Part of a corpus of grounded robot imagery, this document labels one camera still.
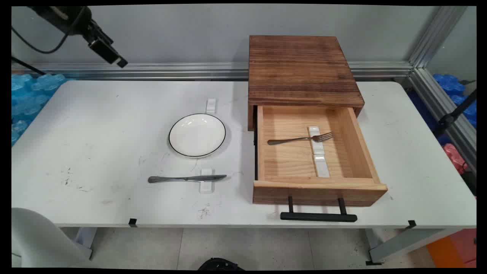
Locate aluminium frame post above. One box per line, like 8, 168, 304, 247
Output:
409, 6, 469, 70

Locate aluminium frame side rail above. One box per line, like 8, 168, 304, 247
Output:
408, 68, 477, 170

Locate red plastic bag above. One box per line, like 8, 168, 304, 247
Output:
442, 143, 469, 175

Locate orange box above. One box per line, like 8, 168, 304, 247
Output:
426, 228, 477, 269

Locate long aluminium frame rail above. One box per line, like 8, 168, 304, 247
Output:
11, 61, 414, 81

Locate blue plastic bags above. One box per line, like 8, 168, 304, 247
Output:
433, 73, 477, 128

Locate black cable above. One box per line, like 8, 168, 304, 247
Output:
11, 13, 72, 54
11, 56, 47, 76

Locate grey table leg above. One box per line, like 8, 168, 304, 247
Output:
73, 228, 94, 260
365, 228, 463, 266

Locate light blue bubble wrap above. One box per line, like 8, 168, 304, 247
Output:
11, 73, 67, 147

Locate steel table knife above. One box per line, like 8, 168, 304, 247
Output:
148, 175, 228, 184

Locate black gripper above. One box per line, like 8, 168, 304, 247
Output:
27, 6, 129, 69

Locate dark wooden drawer cabinet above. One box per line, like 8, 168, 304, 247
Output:
248, 35, 365, 132

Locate black round object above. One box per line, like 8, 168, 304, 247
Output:
198, 258, 245, 271

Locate black tripod stand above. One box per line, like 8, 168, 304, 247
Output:
434, 88, 477, 138

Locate steel fork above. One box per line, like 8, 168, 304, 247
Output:
267, 132, 335, 146

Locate white plate with black rim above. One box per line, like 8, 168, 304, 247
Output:
169, 113, 226, 158

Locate light wooden drawer, black handle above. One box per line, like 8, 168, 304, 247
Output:
253, 105, 388, 223

